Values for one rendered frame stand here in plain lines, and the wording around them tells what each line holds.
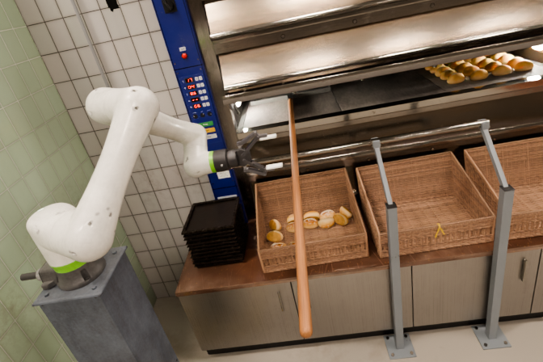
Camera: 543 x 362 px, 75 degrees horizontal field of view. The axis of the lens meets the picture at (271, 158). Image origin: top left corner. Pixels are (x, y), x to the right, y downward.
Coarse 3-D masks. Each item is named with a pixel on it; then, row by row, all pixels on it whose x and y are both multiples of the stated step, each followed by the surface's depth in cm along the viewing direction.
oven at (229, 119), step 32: (192, 0) 173; (416, 0) 170; (448, 0) 170; (256, 32) 178; (288, 32) 178; (320, 32) 178; (384, 64) 193; (224, 128) 203; (320, 128) 201; (352, 160) 210
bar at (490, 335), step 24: (480, 120) 160; (360, 144) 164; (504, 192) 148; (504, 216) 154; (504, 240) 160; (504, 264) 166; (384, 336) 203; (408, 336) 200; (480, 336) 192; (504, 336) 189
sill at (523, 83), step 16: (512, 80) 192; (528, 80) 188; (432, 96) 195; (448, 96) 192; (464, 96) 191; (480, 96) 191; (336, 112) 202; (352, 112) 197; (368, 112) 197; (384, 112) 196; (256, 128) 204; (272, 128) 202; (288, 128) 202
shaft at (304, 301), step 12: (288, 108) 216; (300, 192) 133; (300, 204) 125; (300, 216) 119; (300, 228) 113; (300, 240) 108; (300, 252) 103; (300, 264) 99; (300, 276) 95; (300, 288) 92; (300, 300) 89; (300, 312) 86; (300, 324) 83
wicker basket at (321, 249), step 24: (264, 192) 215; (288, 192) 215; (312, 192) 215; (336, 192) 214; (264, 216) 219; (360, 216) 183; (264, 240) 206; (288, 240) 203; (312, 240) 199; (336, 240) 176; (360, 240) 177; (264, 264) 189; (288, 264) 183; (312, 264) 183
